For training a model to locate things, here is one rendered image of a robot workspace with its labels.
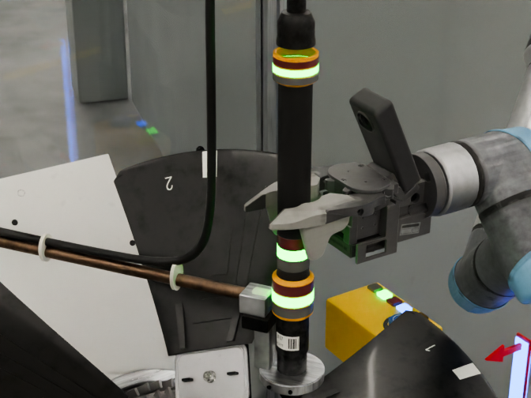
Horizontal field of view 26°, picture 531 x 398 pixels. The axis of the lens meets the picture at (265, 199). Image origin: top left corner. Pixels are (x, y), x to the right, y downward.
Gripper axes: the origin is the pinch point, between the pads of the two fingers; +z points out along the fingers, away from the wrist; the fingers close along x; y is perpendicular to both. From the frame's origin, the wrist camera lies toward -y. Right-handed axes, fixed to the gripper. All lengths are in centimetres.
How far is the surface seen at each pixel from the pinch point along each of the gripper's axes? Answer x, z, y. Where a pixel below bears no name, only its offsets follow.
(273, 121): 70, -46, 24
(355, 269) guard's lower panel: 70, -66, 59
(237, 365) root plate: 3.6, 1.3, 20.1
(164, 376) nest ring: 20.6, 1.5, 31.3
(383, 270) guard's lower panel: 70, -72, 61
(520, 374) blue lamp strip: -0.8, -37.6, 32.4
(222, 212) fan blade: 14.6, -3.2, 7.4
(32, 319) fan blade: 8.0, 22.2, 10.1
